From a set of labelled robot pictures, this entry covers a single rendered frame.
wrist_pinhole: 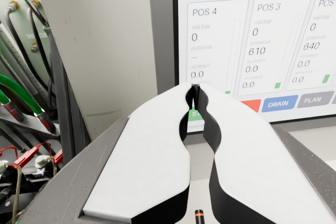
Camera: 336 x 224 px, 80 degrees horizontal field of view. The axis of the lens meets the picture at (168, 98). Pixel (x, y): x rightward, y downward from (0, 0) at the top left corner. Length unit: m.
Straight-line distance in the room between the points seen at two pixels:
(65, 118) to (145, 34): 0.20
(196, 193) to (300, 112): 0.29
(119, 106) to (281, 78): 0.29
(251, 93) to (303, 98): 0.11
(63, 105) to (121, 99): 0.10
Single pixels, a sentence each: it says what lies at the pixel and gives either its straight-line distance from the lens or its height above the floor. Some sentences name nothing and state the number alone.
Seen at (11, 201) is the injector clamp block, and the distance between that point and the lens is 0.64.
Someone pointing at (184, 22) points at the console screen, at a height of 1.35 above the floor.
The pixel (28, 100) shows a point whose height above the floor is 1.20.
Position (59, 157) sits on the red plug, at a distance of 0.52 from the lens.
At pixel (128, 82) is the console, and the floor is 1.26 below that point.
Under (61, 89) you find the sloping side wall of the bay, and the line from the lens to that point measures 0.39.
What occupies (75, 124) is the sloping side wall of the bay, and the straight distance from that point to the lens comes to 0.39.
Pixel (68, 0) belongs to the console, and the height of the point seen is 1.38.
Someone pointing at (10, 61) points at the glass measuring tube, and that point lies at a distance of 0.65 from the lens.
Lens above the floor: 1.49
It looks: 48 degrees down
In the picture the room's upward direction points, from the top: 1 degrees counter-clockwise
